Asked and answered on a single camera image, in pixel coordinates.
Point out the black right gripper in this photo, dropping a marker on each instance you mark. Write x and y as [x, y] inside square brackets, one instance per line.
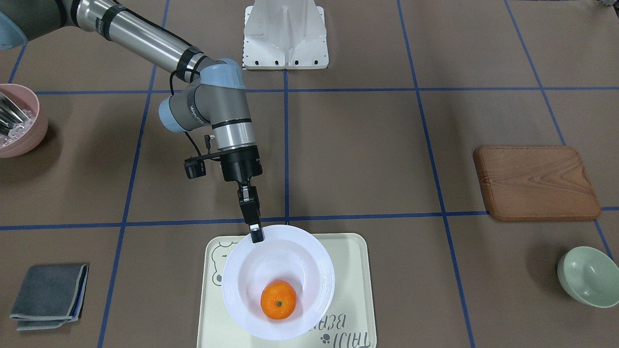
[243, 166]

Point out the white round plate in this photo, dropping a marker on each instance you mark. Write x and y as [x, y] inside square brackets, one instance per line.
[289, 254]

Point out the orange mandarin fruit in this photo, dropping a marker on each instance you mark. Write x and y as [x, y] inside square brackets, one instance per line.
[278, 300]

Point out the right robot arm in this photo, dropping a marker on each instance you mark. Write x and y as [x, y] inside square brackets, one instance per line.
[214, 97]

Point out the cream bear-print tray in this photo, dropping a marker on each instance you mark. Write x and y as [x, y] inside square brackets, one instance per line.
[348, 323]

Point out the folded grey cloth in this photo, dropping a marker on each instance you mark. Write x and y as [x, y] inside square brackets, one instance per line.
[50, 296]

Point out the pink bowl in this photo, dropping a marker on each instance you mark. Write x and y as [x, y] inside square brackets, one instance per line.
[35, 130]

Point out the clear ice cubes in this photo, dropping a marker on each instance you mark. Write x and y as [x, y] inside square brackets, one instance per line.
[20, 130]

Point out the metal scoop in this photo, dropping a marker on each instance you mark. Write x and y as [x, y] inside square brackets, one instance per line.
[10, 115]

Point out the mint green bowl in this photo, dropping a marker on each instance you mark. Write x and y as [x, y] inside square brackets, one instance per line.
[589, 276]

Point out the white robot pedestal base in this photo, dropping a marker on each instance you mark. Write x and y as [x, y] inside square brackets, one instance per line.
[285, 34]

